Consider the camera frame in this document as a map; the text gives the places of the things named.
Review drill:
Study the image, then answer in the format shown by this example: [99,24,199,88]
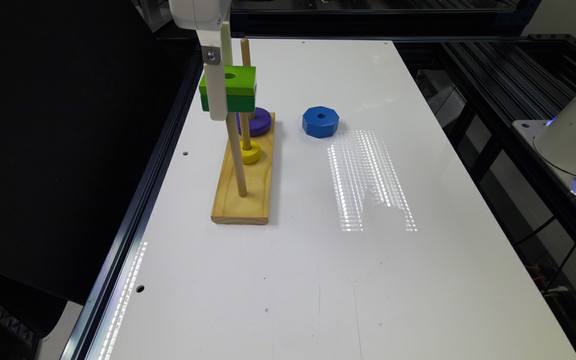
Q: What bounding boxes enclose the yellow ring block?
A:
[240,140,262,165]

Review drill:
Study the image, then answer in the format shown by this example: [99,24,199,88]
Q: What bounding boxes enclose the wooden peg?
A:
[239,113,252,151]
[226,112,247,197]
[240,38,256,123]

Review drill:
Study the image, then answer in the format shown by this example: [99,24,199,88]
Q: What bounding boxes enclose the wooden base board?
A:
[211,113,274,225]

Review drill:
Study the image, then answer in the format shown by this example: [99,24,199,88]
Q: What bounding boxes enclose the blue octagonal block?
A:
[302,106,340,138]

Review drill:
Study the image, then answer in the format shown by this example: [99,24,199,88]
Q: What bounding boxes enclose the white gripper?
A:
[168,0,233,120]

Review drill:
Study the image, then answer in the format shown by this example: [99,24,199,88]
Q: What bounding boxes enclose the middle wooden peg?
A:
[239,113,252,151]

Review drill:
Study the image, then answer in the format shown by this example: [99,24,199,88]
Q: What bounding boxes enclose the front wooden peg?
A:
[226,112,247,197]

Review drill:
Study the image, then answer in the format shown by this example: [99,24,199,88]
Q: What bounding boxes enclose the green square block with hole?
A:
[225,66,257,113]

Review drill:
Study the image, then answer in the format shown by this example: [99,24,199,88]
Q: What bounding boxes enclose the rear wooden peg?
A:
[240,38,256,123]

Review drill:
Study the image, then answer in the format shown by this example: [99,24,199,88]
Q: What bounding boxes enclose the purple ring block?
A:
[249,107,272,137]

